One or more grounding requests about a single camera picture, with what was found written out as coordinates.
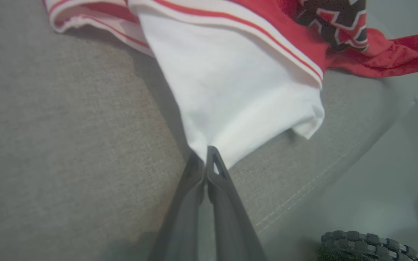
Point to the grey fabric sofa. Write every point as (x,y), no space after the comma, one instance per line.
(67,145)

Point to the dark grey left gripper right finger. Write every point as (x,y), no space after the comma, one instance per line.
(230,224)

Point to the red white-striped jersey shirt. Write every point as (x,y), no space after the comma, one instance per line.
(230,83)

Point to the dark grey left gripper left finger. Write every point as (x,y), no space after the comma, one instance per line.
(183,217)

